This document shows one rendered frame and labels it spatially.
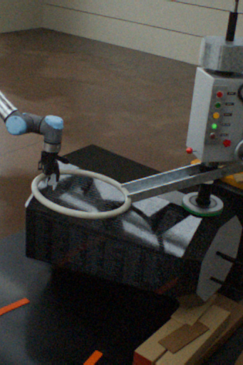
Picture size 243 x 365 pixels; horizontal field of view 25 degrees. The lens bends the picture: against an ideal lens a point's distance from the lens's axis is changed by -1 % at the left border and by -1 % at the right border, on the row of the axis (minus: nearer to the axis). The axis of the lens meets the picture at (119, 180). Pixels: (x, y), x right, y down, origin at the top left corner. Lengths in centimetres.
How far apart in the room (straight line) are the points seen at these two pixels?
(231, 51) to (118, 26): 818
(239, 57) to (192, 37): 722
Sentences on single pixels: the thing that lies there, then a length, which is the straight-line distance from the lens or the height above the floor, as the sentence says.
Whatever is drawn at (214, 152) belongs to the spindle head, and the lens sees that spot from 266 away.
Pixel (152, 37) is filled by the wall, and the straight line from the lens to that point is 1021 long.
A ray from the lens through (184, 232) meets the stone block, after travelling 282.
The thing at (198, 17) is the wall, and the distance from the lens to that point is 966.
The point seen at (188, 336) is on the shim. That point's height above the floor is 21.
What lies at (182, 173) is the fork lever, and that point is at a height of 102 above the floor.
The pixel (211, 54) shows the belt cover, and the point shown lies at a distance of 254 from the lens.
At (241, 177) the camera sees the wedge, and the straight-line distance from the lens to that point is 345.
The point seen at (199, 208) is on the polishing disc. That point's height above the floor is 87.
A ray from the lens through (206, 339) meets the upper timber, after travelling 305.
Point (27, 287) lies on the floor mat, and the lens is 358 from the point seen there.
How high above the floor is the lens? 217
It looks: 26 degrees down
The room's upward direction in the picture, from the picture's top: 5 degrees clockwise
